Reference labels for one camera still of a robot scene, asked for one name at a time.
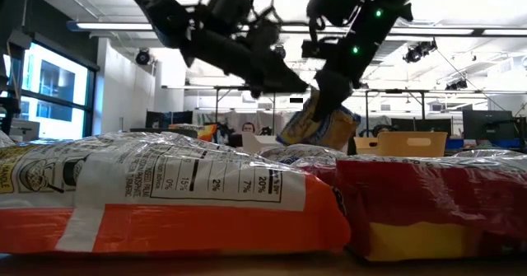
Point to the person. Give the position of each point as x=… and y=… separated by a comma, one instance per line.
x=248, y=127

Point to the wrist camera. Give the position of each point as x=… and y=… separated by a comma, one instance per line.
x=315, y=49
x=226, y=8

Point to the large window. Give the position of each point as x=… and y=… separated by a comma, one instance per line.
x=53, y=82

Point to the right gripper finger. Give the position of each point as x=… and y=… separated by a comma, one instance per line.
x=327, y=101
x=349, y=91

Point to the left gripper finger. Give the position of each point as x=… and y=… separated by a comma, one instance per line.
x=288, y=82
x=255, y=90

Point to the orange Maruchan ramen pack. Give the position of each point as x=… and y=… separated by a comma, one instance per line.
x=201, y=132
x=185, y=226

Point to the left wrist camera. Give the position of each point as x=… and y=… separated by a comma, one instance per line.
x=226, y=8

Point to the yellow-orange plastic bin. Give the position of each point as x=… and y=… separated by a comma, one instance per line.
x=395, y=146

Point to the black ceiling spotlight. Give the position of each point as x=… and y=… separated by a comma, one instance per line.
x=413, y=54
x=279, y=52
x=457, y=85
x=143, y=57

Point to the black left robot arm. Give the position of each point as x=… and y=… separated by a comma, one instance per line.
x=152, y=4

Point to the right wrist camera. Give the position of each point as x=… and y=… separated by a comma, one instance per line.
x=315, y=49

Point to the black computer monitor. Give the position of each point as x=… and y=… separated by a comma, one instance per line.
x=164, y=119
x=488, y=123

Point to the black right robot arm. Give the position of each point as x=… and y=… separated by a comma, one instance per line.
x=387, y=4

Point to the ceiling light strip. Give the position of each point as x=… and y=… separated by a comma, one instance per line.
x=432, y=31
x=115, y=26

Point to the black metal rack frame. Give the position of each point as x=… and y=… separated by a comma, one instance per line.
x=395, y=90
x=226, y=87

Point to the small white cabinet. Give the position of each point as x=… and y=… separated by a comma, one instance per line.
x=24, y=129

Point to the blue Maruchan ramen pack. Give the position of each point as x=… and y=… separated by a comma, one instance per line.
x=300, y=151
x=325, y=132

